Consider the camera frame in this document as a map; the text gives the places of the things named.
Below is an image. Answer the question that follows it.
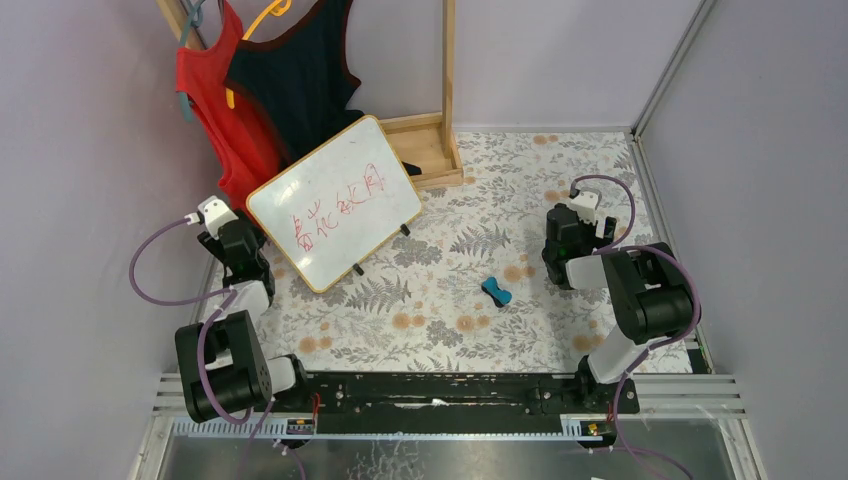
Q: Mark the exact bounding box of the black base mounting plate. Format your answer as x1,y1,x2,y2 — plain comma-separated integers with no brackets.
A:
272,372,640,434

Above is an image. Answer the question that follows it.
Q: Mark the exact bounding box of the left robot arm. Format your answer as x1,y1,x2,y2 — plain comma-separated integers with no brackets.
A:
175,211,312,424

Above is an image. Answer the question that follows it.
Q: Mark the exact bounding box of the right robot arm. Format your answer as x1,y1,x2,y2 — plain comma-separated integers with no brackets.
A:
542,203,695,410

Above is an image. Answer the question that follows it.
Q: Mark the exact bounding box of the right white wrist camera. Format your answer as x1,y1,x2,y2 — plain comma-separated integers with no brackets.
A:
570,189,602,225

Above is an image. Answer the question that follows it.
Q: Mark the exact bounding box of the yellow clothes hanger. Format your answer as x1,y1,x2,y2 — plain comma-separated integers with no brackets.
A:
225,0,293,110

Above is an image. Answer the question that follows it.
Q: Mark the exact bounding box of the teal clothes hanger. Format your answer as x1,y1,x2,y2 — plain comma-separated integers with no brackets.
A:
177,0,207,124

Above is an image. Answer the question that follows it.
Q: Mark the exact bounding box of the purple cable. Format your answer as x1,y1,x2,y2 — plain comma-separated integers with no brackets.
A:
128,214,310,480
570,174,704,480

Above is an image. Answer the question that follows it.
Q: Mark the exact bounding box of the whiteboard wire stand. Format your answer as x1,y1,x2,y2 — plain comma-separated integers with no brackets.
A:
352,224,411,276

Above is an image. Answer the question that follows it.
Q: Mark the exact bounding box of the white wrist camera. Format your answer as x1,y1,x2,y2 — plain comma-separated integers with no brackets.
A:
570,189,602,225
197,195,239,240

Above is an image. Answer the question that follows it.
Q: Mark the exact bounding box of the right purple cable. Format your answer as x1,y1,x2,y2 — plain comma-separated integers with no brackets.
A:
570,174,704,480

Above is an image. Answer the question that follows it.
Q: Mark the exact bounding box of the blue whiteboard eraser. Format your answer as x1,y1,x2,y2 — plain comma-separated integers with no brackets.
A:
481,277,512,308

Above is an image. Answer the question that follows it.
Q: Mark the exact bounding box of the navy tank top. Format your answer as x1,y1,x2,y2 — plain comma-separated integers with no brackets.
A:
224,1,364,166

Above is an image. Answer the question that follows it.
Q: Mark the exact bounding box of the yellow framed whiteboard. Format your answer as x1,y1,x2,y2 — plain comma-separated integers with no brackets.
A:
247,115,422,293

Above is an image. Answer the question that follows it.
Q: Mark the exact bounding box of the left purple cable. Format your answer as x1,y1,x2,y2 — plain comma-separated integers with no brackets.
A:
128,214,310,480

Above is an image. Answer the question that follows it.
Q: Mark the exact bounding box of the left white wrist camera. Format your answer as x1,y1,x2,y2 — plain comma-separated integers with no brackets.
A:
197,195,239,240

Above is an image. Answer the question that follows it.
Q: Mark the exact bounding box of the wooden clothes rack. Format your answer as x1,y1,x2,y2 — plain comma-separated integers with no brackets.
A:
155,0,464,190

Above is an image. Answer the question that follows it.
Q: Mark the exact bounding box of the floral table mat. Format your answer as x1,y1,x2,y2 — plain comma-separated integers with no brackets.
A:
254,132,656,372

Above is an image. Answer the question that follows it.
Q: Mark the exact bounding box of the red tank top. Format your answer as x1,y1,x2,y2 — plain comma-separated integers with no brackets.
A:
176,2,290,212

